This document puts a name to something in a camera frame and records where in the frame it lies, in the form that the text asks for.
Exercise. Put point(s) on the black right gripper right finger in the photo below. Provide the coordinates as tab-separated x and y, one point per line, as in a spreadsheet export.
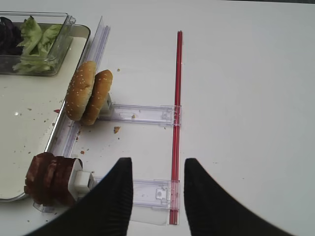
211	211

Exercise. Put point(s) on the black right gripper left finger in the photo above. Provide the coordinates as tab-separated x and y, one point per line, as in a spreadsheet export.
105	211

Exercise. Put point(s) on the rear meat patty slices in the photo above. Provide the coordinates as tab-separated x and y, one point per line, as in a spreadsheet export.
58	188

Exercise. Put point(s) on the front meat patty slice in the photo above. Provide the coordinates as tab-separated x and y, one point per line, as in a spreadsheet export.
35	178

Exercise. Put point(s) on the green lettuce leaves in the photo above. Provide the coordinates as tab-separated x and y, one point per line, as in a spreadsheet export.
37	42

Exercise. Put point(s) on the white patty pusher block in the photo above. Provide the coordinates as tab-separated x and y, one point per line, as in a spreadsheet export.
80	182

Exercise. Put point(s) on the right red strip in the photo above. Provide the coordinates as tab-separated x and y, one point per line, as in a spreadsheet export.
177	114

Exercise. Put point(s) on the white bun pusher block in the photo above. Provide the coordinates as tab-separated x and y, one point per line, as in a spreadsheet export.
107	108

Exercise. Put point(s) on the front sesame bun top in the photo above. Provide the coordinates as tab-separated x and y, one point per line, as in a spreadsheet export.
79	90

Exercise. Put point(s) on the sesame bun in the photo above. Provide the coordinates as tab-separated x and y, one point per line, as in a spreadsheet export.
79	90
102	84

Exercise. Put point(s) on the rear sesame bun top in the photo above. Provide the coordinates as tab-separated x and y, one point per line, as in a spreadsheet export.
102	84

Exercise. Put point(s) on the silver metal tray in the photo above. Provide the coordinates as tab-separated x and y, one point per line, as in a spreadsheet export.
28	112

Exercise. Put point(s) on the clear plastic salad container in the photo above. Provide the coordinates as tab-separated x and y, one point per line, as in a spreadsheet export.
59	48

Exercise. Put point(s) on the purple cabbage shreds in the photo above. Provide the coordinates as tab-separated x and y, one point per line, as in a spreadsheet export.
10	38

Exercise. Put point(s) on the clear patty dispenser rail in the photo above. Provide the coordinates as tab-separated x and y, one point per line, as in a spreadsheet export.
156	194

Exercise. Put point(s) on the clear bun top rail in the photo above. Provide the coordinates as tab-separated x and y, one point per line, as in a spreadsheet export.
160	115

